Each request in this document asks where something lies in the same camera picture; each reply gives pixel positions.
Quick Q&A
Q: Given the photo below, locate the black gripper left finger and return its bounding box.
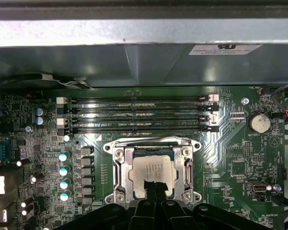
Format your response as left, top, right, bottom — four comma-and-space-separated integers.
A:
54, 180, 157, 230

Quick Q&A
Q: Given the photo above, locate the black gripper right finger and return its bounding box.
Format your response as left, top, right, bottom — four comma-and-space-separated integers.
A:
156, 182, 267, 230

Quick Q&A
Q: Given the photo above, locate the silver CPU chip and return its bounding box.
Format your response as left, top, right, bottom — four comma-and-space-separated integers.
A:
129, 145, 180, 200

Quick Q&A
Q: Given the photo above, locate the metal socket cover frame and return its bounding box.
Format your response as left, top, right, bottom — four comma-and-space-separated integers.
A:
113, 143, 194, 203

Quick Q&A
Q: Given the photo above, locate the thin metal locking lever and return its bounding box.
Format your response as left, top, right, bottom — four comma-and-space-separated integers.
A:
111, 137, 192, 146

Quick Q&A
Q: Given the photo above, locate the CPU socket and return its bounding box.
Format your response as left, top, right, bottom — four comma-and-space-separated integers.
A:
103, 136, 203, 204

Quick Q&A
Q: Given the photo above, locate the green motherboard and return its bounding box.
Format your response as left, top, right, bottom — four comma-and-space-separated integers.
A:
0, 86, 286, 230

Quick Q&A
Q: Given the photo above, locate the internal USB port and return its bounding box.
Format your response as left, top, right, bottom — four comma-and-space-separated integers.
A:
246, 181, 268, 196

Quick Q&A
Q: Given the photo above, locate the RAM slot with white clips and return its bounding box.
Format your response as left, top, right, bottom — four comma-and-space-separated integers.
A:
56, 95, 219, 104
56, 117, 219, 125

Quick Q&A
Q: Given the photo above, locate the silver coin battery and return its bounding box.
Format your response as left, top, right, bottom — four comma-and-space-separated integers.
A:
248, 112, 271, 134

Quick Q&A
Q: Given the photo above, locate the blue serial port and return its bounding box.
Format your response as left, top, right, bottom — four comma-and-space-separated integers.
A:
0, 138, 19, 168

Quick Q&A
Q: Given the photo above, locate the black PC case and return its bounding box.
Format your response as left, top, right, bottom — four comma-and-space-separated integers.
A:
0, 0, 288, 230

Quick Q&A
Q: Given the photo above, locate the white certification sticker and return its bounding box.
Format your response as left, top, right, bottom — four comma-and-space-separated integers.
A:
188, 44, 263, 57

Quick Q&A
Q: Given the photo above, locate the black internal cable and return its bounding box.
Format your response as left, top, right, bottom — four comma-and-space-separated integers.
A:
270, 81, 288, 118

